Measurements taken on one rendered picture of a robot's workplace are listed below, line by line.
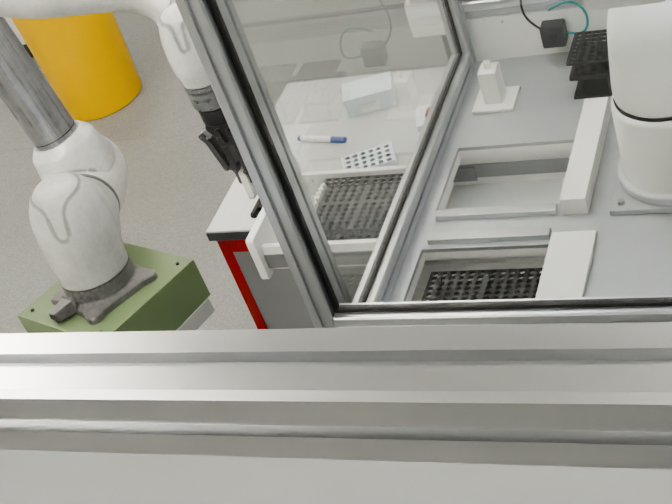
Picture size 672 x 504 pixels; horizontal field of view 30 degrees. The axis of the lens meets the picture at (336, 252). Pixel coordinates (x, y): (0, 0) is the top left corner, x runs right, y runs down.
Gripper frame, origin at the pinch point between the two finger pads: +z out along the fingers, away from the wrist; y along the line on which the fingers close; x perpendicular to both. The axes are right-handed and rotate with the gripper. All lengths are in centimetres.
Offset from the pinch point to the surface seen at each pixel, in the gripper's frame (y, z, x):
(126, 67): -164, 85, 202
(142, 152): -143, 99, 159
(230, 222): -19.6, 23.3, 16.1
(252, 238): 2.4, 6.5, -10.8
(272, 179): 38, -39, -52
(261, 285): -17.6, 41.7, 14.3
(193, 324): -17.2, 25.5, -16.0
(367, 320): 44, -9, -52
